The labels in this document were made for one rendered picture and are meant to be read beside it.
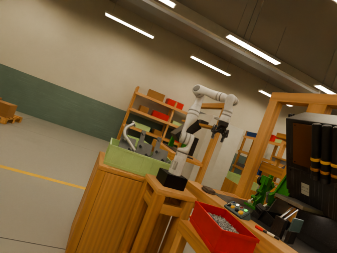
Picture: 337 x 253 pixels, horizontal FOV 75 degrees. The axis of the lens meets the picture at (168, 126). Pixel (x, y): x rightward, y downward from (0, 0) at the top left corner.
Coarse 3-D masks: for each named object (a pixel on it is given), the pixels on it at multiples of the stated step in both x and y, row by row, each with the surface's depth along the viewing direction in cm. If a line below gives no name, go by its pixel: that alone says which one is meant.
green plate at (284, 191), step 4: (284, 180) 139; (280, 184) 140; (284, 184) 139; (276, 188) 141; (280, 188) 140; (284, 188) 138; (276, 192) 142; (280, 192) 140; (284, 192) 137; (288, 196) 135
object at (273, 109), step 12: (276, 108) 208; (312, 108) 177; (324, 108) 169; (264, 120) 212; (276, 120) 211; (264, 132) 208; (264, 144) 209; (252, 156) 210; (252, 168) 207; (240, 180) 213; (252, 180) 209; (240, 192) 209
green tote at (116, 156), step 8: (112, 144) 219; (112, 152) 181; (120, 152) 182; (128, 152) 183; (152, 152) 229; (104, 160) 180; (112, 160) 181; (120, 160) 183; (128, 160) 184; (136, 160) 186; (144, 160) 187; (152, 160) 189; (168, 160) 222; (120, 168) 183; (128, 168) 185; (136, 168) 186; (144, 168) 188; (152, 168) 190; (168, 168) 193; (144, 176) 189
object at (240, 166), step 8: (248, 136) 820; (272, 136) 710; (272, 144) 689; (280, 144) 660; (240, 152) 823; (272, 152) 741; (264, 160) 697; (272, 160) 678; (232, 168) 840; (240, 168) 790; (256, 176) 704
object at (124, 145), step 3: (126, 132) 213; (126, 135) 212; (123, 138) 210; (129, 138) 212; (120, 141) 208; (132, 141) 213; (135, 141) 214; (120, 144) 207; (123, 144) 208; (126, 144) 209; (132, 144) 212; (120, 147) 206; (123, 147) 207; (126, 147) 208; (129, 147) 210
